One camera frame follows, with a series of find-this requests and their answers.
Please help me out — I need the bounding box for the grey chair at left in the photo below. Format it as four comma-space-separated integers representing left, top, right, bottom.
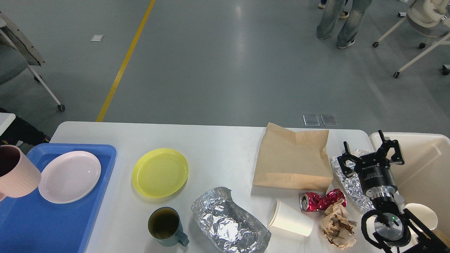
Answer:
0, 13, 65, 112

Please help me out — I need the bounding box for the white paper cup in bin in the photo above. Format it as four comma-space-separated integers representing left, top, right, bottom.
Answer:
405, 203, 438, 231

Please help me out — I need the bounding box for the floor outlet plate left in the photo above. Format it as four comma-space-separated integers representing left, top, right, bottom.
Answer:
303, 114, 321, 127

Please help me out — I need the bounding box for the flat foil sheet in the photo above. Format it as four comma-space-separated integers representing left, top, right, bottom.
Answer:
330, 149, 405, 213

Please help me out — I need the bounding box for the floor outlet plate right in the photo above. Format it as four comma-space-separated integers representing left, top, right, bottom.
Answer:
320, 114, 339, 127

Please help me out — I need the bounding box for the pink ribbed mug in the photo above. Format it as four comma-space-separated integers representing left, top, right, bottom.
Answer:
0, 145, 41, 200

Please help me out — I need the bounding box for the white side table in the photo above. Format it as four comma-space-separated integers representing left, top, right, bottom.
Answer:
0, 112, 16, 135

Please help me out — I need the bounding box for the teal green mug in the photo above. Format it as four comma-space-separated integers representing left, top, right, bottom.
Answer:
148, 207, 189, 247

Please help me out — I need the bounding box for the beige plastic bin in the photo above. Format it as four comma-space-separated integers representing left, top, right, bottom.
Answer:
384, 132, 450, 244

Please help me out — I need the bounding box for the pink plate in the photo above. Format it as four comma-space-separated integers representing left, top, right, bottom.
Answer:
38, 151, 102, 204

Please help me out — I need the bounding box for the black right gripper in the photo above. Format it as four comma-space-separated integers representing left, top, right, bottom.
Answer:
337, 130, 405, 197

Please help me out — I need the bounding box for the crumpled brown paper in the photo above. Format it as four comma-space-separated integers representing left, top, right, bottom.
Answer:
320, 200, 358, 250

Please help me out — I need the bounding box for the crumpled foil tray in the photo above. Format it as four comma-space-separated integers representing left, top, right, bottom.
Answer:
191, 186, 271, 253

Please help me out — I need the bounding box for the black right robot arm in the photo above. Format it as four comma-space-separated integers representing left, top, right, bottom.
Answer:
337, 130, 449, 253

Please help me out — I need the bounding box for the crushed red can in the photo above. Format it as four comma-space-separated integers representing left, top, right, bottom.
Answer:
299, 188, 347, 212

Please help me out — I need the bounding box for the floor outlet plate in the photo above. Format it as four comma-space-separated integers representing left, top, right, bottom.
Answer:
320, 114, 339, 127
303, 114, 321, 127

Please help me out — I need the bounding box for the person in blue jeans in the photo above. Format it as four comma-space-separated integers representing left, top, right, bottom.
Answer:
316, 0, 372, 49

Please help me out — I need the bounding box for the brown paper bag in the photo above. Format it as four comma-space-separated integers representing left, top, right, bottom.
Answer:
253, 122, 333, 191

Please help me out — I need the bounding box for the yellow plate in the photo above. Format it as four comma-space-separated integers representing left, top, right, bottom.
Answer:
131, 148, 189, 199

